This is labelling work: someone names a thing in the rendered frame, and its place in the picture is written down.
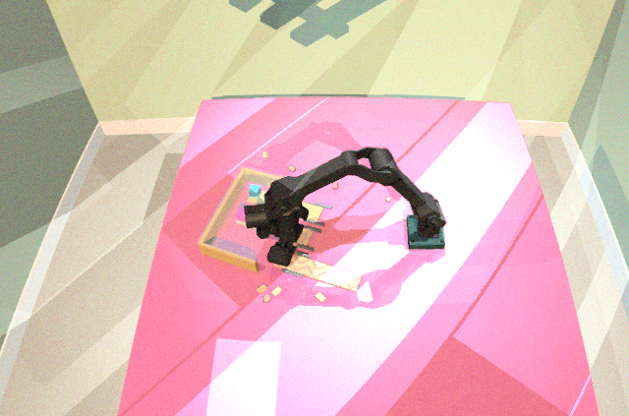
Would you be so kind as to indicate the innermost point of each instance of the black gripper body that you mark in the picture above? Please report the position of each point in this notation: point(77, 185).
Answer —
point(282, 255)

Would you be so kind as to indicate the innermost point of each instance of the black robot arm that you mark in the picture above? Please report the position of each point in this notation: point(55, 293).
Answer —
point(284, 197)

